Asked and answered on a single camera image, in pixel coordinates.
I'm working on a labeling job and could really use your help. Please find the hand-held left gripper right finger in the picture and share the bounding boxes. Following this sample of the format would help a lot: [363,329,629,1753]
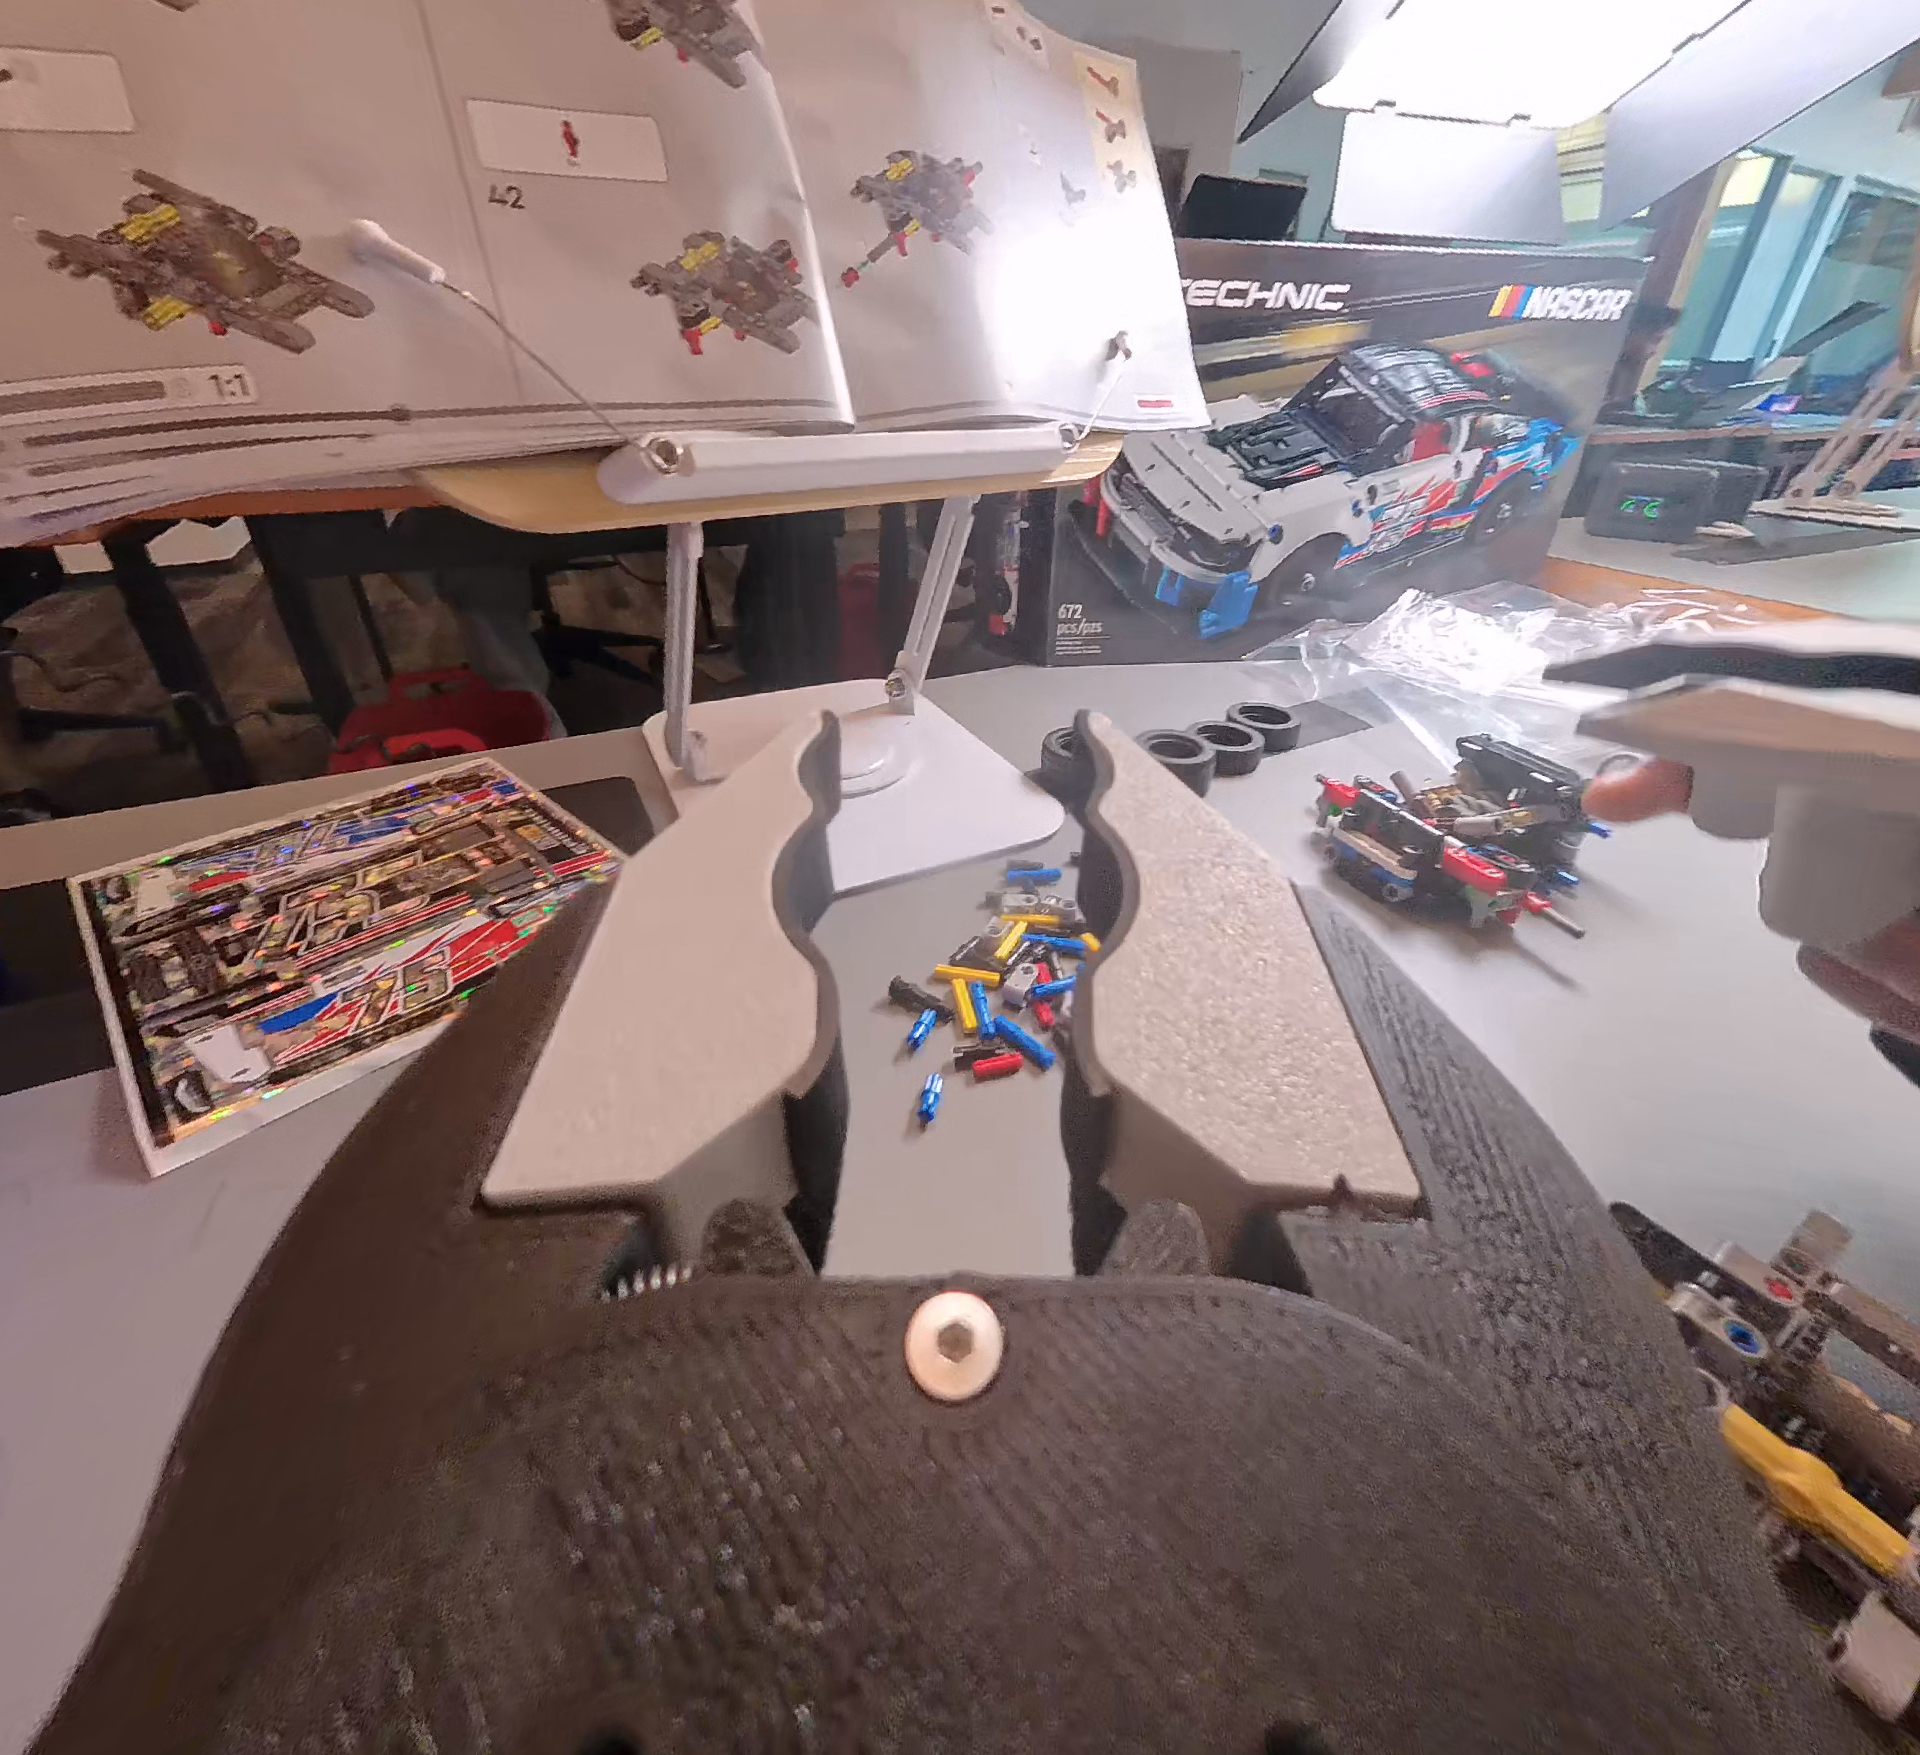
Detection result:
[1057,708,1428,1226]

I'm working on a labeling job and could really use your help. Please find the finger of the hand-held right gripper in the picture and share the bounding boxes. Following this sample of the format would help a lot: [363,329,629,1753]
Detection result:
[1575,677,1920,776]
[1543,621,1920,698]

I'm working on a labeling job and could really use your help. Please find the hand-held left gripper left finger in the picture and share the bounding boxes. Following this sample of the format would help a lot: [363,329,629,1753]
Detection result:
[480,708,845,1226]

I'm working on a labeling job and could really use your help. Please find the grey lego gear assembly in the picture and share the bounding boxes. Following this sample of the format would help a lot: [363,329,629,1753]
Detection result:
[1649,1206,1920,1723]

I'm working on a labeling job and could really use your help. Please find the pile of small lego pins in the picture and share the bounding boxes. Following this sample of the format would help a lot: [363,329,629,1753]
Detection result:
[885,855,1108,1049]

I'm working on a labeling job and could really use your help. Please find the lego car chassis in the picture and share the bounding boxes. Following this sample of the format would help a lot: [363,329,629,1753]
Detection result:
[1314,733,1596,943]

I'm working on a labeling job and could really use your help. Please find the lego instruction booklet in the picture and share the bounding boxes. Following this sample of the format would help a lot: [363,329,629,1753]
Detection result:
[66,757,626,1179]

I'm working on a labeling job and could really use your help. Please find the lego set box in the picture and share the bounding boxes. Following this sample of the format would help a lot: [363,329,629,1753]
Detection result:
[1026,236,1656,667]

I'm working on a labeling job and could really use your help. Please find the open lego instruction book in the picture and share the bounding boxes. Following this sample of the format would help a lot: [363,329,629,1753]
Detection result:
[0,0,1214,544]

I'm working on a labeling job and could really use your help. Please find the wood-edged grey table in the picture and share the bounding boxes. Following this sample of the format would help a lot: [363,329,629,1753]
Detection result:
[1546,480,1920,626]

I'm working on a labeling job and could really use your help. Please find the black device green display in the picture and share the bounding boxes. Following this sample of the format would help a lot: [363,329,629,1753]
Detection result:
[1582,459,1774,543]

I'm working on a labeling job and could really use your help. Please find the wooden laptop stand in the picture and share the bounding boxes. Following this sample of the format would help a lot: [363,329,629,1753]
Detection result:
[1746,284,1920,536]

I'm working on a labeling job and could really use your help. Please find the clear plastic bags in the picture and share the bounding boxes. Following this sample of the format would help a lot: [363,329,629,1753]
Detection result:
[1244,586,1700,741]

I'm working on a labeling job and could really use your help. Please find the red plastic container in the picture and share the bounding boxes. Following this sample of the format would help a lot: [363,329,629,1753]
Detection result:
[327,667,551,776]

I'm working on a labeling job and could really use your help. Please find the wooden book stand tray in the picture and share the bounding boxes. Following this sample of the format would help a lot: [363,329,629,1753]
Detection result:
[411,423,1121,536]

